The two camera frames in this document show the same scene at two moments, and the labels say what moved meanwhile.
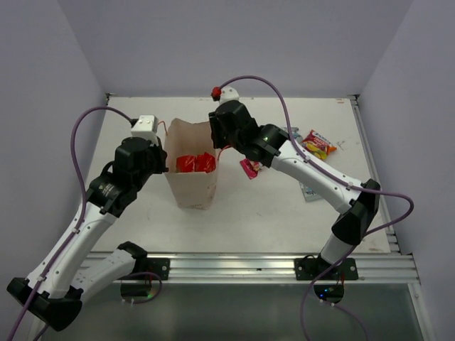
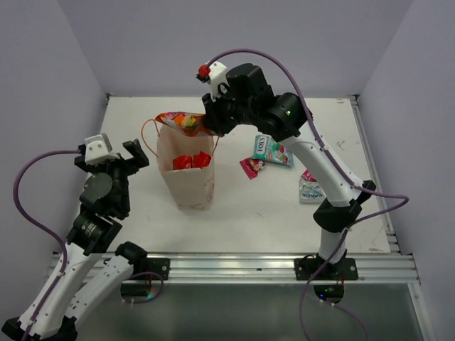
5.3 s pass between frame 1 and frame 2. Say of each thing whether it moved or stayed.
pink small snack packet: stayed
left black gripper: moved
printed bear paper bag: stayed
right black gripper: moved
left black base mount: stayed
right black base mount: stayed
